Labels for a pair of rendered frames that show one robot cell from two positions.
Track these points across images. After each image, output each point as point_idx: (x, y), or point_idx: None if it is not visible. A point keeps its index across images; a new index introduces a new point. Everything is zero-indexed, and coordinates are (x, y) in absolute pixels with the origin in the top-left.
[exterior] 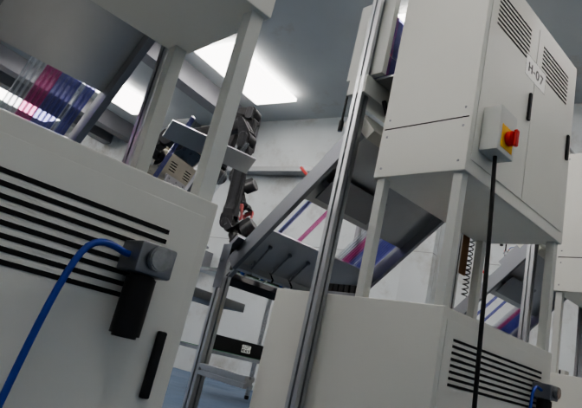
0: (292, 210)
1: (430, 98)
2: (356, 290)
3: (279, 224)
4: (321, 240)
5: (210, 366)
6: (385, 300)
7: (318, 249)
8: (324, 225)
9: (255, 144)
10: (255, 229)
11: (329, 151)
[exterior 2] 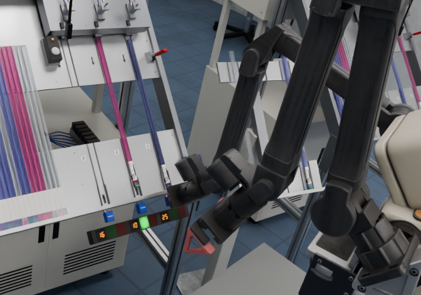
0: (156, 94)
1: None
2: (101, 108)
3: (162, 116)
4: (133, 93)
5: (165, 248)
6: (89, 98)
7: (89, 143)
8: (135, 82)
9: (242, 55)
10: (183, 138)
11: (150, 19)
